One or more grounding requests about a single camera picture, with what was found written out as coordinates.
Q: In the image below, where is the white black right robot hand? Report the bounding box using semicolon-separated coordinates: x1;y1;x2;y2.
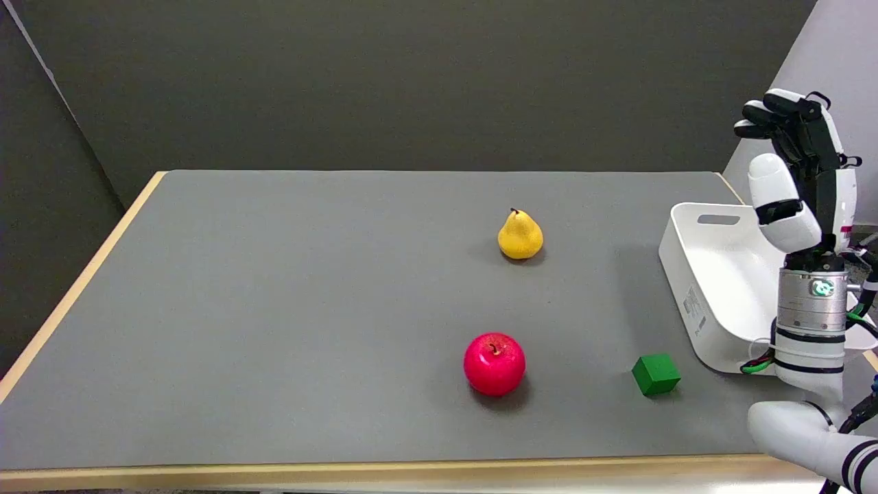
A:
733;89;863;255

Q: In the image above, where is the yellow pear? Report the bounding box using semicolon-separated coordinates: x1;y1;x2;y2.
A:
497;207;545;261

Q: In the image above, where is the white plastic bin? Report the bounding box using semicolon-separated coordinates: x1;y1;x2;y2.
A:
658;202;878;376

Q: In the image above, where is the green cube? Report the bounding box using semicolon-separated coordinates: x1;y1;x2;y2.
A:
631;353;683;397

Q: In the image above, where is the red apple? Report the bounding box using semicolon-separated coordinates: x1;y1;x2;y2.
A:
463;332;527;398

